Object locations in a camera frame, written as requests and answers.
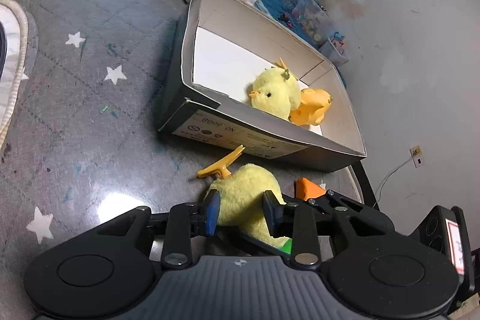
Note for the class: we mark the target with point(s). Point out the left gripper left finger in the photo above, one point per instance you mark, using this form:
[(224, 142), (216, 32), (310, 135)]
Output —
[(210, 211)]

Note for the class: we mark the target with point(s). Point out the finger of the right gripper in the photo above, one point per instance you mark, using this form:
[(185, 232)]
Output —
[(249, 245)]

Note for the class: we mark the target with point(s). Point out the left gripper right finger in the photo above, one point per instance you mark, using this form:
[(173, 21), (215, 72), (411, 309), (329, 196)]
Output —
[(274, 214)]

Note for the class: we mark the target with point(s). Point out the green toy piece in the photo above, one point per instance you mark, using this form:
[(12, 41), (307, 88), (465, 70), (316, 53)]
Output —
[(286, 248)]

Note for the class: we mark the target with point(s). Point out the orange toy block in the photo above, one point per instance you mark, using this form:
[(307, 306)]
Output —
[(305, 189)]

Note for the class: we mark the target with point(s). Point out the yellow plush chick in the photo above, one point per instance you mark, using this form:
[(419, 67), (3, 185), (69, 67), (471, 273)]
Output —
[(276, 91), (241, 194)]

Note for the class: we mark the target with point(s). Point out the orange plush duck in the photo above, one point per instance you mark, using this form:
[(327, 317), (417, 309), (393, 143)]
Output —
[(314, 103)]

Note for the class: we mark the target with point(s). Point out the cardboard shoe box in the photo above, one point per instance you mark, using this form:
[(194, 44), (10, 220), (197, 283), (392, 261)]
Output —
[(238, 78)]

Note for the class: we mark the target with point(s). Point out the small clear toy box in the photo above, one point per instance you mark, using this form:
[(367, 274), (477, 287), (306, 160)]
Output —
[(334, 50)]

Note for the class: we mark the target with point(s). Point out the clear plastic toy bin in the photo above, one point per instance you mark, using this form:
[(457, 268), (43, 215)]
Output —
[(315, 22)]

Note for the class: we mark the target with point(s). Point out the wall socket with cable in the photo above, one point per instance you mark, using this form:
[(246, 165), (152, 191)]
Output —
[(415, 157)]

